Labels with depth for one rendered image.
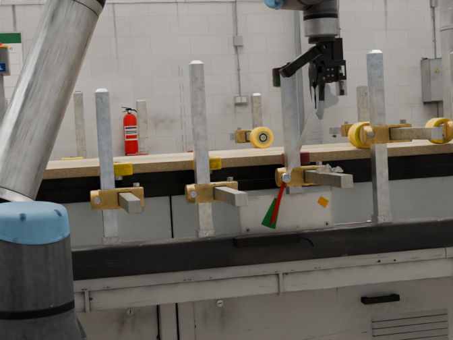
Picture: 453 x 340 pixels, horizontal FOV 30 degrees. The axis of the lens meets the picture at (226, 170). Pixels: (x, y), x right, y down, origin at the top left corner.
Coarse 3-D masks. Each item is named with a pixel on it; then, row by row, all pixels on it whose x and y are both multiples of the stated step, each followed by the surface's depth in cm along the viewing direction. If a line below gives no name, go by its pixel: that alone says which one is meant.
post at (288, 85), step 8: (280, 80) 229; (288, 80) 226; (296, 80) 227; (280, 88) 229; (288, 88) 226; (296, 88) 227; (288, 96) 226; (296, 96) 227; (288, 104) 226; (296, 104) 227; (288, 112) 226; (296, 112) 227; (288, 120) 227; (296, 120) 227; (288, 128) 227; (296, 128) 227; (288, 136) 227; (296, 136) 227; (288, 144) 227; (296, 144) 227; (288, 152) 227; (288, 160) 227; (288, 192) 229; (296, 192) 228
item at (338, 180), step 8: (312, 176) 221; (320, 176) 214; (328, 176) 208; (336, 176) 202; (344, 176) 199; (352, 176) 200; (320, 184) 215; (328, 184) 208; (336, 184) 202; (344, 184) 199; (352, 184) 200
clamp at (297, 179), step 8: (280, 168) 228; (296, 168) 227; (304, 168) 227; (312, 168) 228; (296, 176) 227; (304, 176) 227; (280, 184) 227; (288, 184) 226; (296, 184) 227; (304, 184) 227; (312, 184) 228
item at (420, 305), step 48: (48, 192) 236; (144, 192) 241; (336, 192) 253; (432, 192) 260; (96, 240) 239; (336, 288) 258; (384, 288) 261; (432, 288) 264; (96, 336) 243; (144, 336) 246; (192, 336) 246; (240, 336) 252; (288, 336) 255; (336, 336) 259; (384, 336) 262; (432, 336) 264
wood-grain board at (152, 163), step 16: (320, 144) 323; (336, 144) 311; (400, 144) 273; (416, 144) 265; (432, 144) 257; (448, 144) 257; (64, 160) 305; (80, 160) 295; (96, 160) 285; (128, 160) 268; (144, 160) 260; (160, 160) 253; (176, 160) 246; (192, 160) 241; (224, 160) 243; (240, 160) 244; (256, 160) 245; (272, 160) 246; (320, 160) 249; (336, 160) 250; (48, 176) 233; (64, 176) 234; (80, 176) 235
